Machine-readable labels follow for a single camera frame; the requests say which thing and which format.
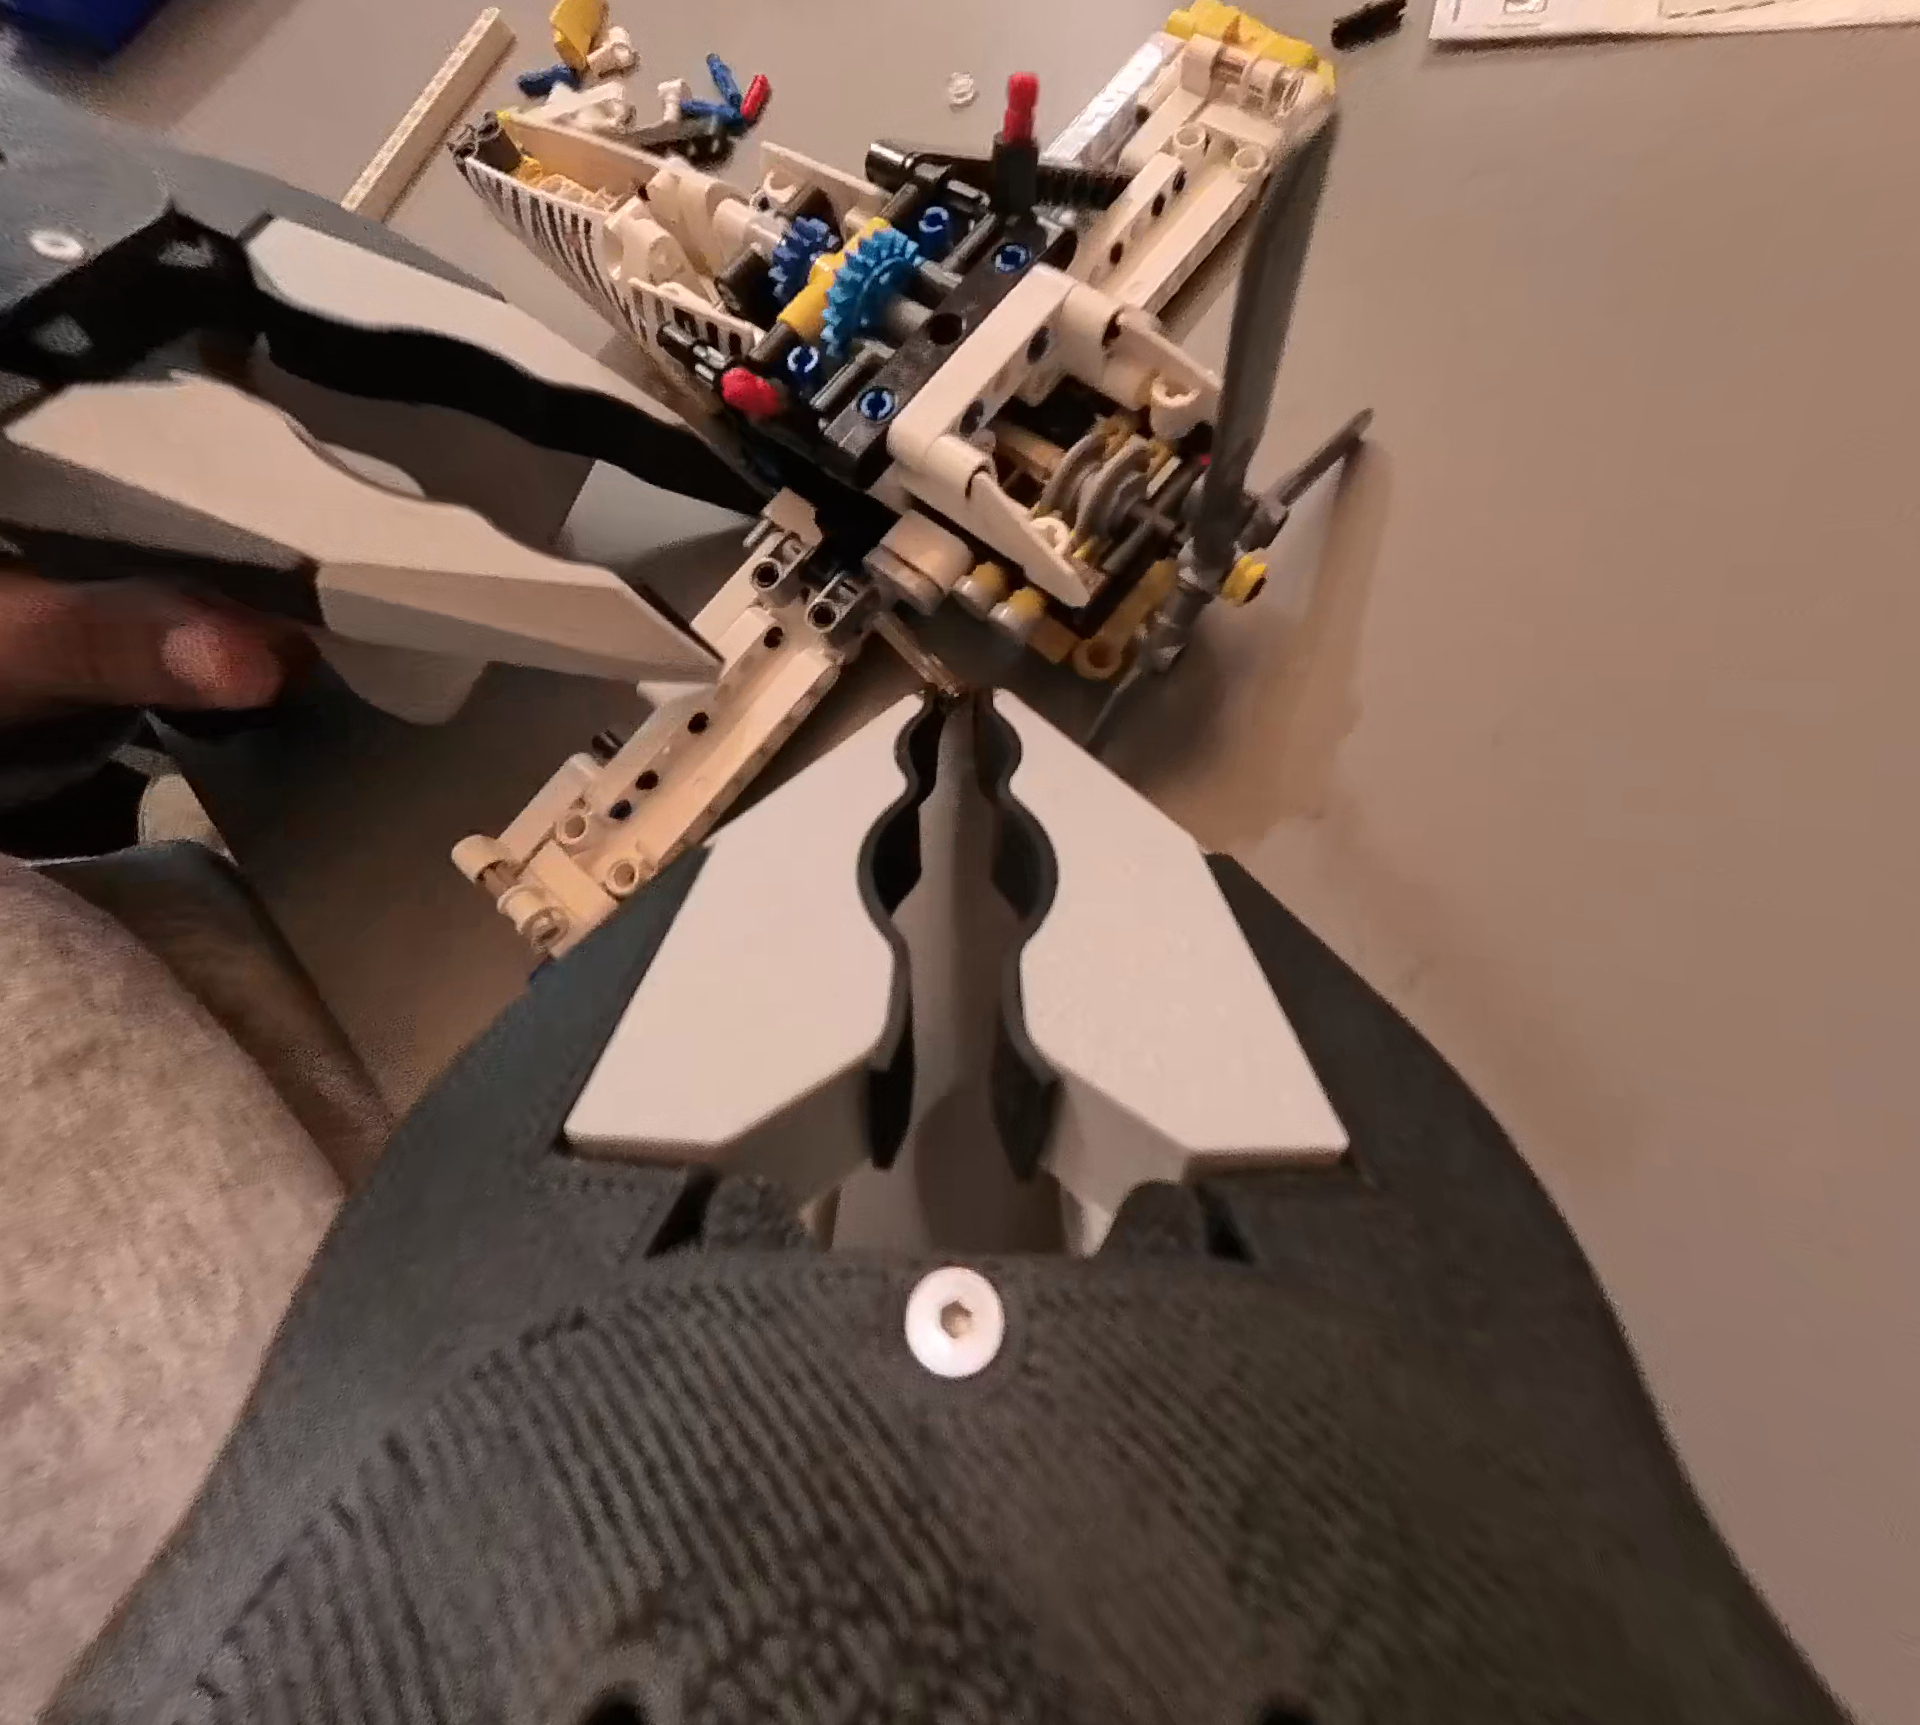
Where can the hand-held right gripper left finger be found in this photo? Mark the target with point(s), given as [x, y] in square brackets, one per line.
[719, 1006]

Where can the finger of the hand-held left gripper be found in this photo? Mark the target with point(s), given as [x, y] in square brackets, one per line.
[449, 327]
[302, 525]

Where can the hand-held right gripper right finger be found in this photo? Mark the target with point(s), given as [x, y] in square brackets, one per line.
[1184, 1006]

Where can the tan lego axle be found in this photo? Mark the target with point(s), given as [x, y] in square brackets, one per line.
[927, 664]

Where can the zebra striped lego plane model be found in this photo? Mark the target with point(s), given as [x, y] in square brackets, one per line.
[929, 376]

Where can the long tan lego beam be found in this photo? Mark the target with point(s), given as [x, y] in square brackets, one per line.
[427, 116]

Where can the white lego connector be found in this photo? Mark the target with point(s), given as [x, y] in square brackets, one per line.
[606, 58]

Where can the yellow lego panel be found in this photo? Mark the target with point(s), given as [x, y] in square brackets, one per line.
[582, 15]

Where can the red lego pin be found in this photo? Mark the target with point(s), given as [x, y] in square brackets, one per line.
[756, 97]

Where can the black lego pin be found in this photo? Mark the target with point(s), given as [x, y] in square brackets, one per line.
[1370, 20]

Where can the person's left hand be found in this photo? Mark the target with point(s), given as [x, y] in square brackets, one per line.
[131, 651]

